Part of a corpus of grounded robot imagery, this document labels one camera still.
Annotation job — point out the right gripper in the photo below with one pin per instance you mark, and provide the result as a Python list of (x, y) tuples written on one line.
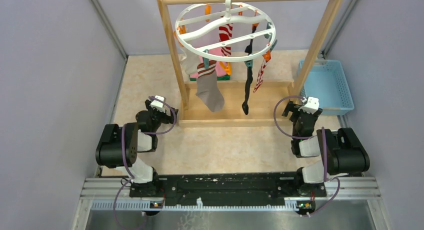
[(290, 107)]

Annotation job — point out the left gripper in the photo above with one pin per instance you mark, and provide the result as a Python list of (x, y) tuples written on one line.
[(167, 119)]

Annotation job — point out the light blue plastic basket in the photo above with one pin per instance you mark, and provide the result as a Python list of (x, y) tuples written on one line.
[(327, 82)]

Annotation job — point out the grey striped cuff sock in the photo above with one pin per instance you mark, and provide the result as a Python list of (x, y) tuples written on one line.
[(207, 86)]

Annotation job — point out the red white striped sock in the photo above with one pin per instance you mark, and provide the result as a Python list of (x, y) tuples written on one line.
[(260, 77), (225, 34)]

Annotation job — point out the black sock front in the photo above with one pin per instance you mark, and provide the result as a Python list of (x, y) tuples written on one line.
[(248, 83)]

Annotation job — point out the black sock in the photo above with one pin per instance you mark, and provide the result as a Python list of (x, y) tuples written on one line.
[(249, 44), (248, 83)]

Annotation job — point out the white round clip hanger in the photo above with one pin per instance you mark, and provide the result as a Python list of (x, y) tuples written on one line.
[(223, 21)]

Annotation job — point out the black sock back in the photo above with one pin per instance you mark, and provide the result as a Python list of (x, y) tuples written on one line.
[(249, 44)]

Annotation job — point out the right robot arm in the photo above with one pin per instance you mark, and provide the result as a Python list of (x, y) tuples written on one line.
[(341, 153)]

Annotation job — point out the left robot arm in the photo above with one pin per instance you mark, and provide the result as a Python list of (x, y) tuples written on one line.
[(119, 146)]

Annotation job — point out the wooden hanger rack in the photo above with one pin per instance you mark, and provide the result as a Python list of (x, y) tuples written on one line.
[(261, 105)]

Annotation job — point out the teal clothespin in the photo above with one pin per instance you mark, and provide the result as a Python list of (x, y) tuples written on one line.
[(249, 63)]

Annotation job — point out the orange clothespin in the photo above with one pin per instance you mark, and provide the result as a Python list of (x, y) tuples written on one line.
[(226, 66)]

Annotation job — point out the pink folded cloth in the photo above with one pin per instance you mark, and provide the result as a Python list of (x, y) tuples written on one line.
[(218, 68)]

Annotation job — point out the red white striped sock back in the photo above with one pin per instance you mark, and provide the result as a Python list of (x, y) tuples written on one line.
[(225, 34)]

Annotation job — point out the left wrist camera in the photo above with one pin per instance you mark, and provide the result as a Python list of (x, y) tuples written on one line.
[(158, 103)]

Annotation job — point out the aluminium rail frame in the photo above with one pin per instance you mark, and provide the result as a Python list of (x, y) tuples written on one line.
[(352, 202)]

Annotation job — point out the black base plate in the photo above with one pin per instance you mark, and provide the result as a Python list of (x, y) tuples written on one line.
[(231, 189)]

